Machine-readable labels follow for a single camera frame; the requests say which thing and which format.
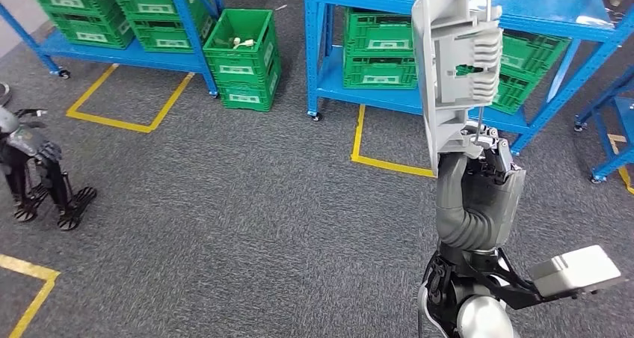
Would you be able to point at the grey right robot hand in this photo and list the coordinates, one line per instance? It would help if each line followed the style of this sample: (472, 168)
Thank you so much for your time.
(495, 197)

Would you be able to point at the grey plastic wheel hubcap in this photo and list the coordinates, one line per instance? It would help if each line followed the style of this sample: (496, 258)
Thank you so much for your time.
(431, 53)

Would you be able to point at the blue metal shelf rack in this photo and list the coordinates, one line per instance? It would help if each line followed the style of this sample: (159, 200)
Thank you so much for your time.
(124, 56)
(366, 98)
(624, 113)

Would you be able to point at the yellow floor tape square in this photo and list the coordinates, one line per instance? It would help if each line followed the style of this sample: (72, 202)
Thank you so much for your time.
(357, 137)
(114, 123)
(626, 179)

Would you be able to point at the green open plastic crate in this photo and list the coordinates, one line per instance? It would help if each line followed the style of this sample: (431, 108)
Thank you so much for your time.
(223, 33)

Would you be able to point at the dark robot legs with feet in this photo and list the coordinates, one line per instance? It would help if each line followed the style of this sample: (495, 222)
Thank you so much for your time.
(29, 142)

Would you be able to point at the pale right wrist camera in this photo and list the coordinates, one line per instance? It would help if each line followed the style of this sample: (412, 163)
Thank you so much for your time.
(574, 271)

